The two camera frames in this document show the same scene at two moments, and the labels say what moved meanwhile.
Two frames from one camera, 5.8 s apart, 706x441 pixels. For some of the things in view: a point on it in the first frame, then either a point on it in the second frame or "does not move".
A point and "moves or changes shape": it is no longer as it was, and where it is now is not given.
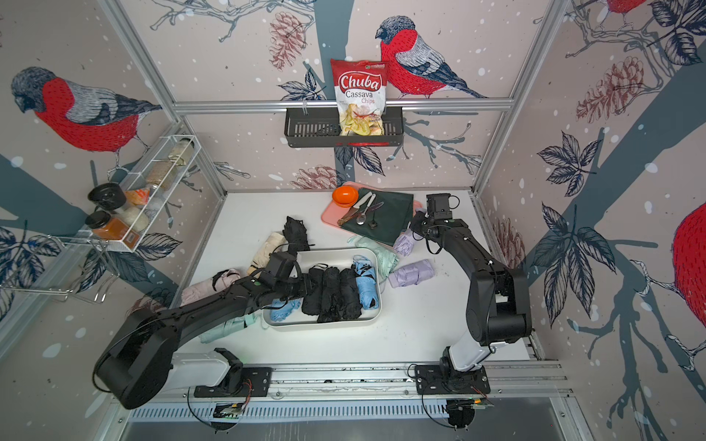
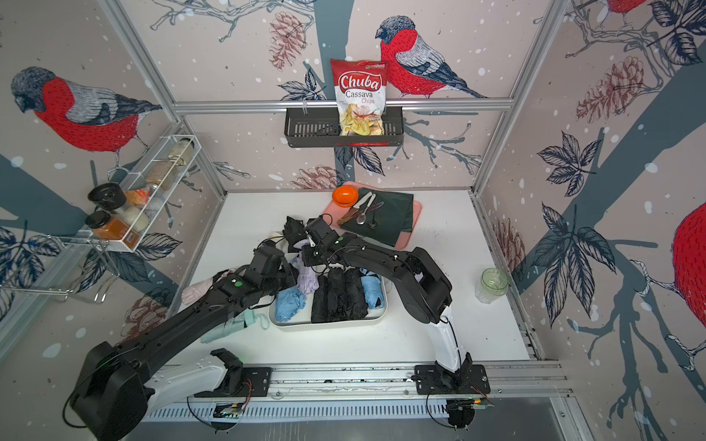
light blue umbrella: (278, 312) does not move
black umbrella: (295, 234) does not move
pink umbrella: (223, 278) does not move
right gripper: (415, 222) → (305, 254)
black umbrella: (331, 296) does not move
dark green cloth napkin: (388, 216) does not move
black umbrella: (350, 306) moves or changes shape
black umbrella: (311, 300) → (321, 310)
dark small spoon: (373, 224) does not move
